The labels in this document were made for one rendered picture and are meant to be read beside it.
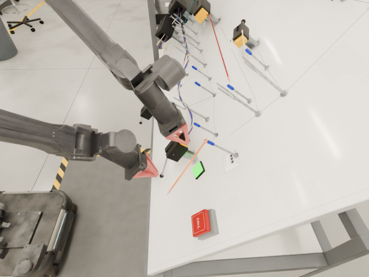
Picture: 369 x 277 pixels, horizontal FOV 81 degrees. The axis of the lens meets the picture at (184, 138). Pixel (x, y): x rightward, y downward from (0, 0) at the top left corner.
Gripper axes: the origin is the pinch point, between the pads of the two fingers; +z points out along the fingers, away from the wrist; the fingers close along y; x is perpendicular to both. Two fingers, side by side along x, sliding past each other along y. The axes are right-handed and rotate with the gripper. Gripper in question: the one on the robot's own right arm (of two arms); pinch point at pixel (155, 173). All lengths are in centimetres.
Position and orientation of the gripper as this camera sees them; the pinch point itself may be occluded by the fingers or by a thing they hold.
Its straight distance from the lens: 68.9
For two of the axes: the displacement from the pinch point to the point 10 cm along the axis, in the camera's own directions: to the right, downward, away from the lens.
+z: 6.7, 4.9, 5.5
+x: -7.1, 6.4, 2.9
